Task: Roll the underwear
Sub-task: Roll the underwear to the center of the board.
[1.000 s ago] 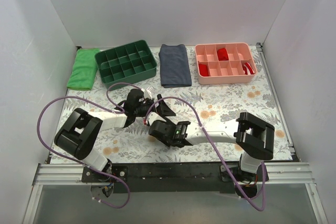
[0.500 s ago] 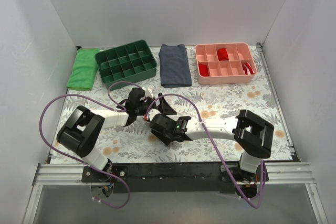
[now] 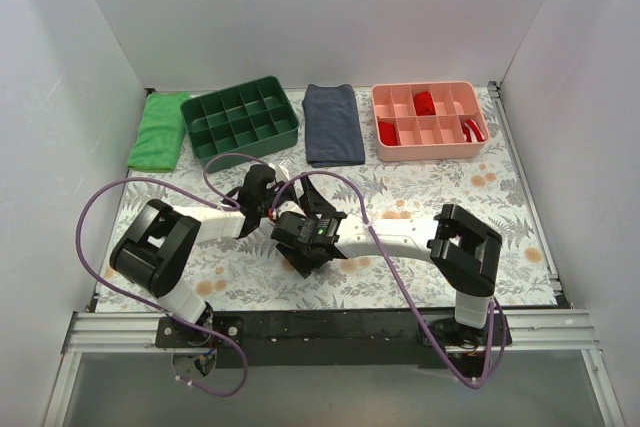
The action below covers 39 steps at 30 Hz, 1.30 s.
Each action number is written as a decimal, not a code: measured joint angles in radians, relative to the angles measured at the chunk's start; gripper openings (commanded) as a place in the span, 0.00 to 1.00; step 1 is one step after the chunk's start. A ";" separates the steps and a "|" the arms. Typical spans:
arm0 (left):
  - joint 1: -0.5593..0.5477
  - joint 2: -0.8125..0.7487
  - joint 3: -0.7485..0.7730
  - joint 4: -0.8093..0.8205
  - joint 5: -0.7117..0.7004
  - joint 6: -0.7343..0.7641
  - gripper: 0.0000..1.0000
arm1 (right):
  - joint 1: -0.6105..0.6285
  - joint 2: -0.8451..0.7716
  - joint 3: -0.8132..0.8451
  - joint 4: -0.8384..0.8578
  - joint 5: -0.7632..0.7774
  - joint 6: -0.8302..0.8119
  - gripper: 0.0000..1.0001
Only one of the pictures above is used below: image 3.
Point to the folded green towel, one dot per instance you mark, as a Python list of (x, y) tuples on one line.
[(160, 134)]

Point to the folded grey-blue towel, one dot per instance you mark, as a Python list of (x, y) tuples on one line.
[(333, 136)]

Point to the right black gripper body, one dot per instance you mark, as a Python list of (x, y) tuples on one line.
[(298, 259)]

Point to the green divided organizer tray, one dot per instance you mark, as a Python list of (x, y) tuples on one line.
[(254, 118)]

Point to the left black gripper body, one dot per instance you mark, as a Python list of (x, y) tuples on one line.
[(288, 190)]

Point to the rolled red underwear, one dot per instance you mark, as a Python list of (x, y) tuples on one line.
[(387, 133), (424, 104)]

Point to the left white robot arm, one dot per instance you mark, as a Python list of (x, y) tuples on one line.
[(154, 250)]

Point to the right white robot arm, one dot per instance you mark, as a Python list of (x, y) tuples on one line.
[(465, 250)]

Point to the black underwear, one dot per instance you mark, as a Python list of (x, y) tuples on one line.
[(290, 206)]

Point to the rolled red underwear top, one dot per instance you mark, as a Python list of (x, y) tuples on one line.
[(424, 104)]

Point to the rolled red underwear left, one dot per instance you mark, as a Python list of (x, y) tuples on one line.
[(387, 133)]

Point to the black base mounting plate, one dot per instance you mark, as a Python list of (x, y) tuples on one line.
[(361, 337)]

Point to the pink divided organizer tray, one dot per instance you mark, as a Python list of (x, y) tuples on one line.
[(437, 137)]

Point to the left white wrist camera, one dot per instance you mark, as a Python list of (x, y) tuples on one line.
[(282, 170)]

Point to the floral patterned table mat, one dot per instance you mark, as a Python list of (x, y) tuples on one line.
[(250, 274)]

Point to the red white striped underwear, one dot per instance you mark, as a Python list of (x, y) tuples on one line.
[(472, 132)]

